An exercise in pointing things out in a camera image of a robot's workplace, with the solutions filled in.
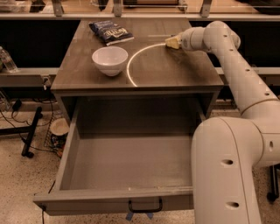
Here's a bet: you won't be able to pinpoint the blue kettle chips bag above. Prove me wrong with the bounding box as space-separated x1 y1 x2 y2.
88 20 134 46

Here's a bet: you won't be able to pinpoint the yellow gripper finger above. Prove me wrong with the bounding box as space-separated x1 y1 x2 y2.
165 35 181 49

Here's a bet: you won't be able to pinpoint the black power adapter cable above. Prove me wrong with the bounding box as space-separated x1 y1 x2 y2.
0 98 56 152

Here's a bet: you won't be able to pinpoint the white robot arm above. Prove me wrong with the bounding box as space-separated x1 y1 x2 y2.
165 21 280 224

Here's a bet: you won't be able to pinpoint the black table leg right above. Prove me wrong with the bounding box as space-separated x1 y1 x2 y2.
267 164 280 203

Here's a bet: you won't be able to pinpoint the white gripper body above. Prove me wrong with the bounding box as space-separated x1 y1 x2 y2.
180 27 208 52

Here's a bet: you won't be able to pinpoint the clear plastic water bottle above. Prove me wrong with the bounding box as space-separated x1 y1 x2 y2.
0 46 18 73

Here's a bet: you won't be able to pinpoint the black table leg left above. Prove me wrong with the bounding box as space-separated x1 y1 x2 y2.
22 107 43 158

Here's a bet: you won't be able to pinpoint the open grey top drawer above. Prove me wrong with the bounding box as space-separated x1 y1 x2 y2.
33 96 204 215

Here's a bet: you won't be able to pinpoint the paper cup on floor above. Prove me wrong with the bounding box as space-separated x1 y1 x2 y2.
50 118 69 149

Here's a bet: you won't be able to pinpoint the white ceramic bowl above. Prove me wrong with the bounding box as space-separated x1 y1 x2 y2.
92 46 129 76

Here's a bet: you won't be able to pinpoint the black drawer handle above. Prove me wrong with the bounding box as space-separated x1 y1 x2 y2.
128 198 163 214

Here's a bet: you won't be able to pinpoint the black table leg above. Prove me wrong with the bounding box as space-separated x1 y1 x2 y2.
267 164 280 203
22 107 43 158

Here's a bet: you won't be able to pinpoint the grey wooden cabinet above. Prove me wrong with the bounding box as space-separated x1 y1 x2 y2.
52 18 223 119

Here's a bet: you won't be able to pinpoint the blue tape strips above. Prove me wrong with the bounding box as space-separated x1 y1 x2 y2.
125 212 154 221

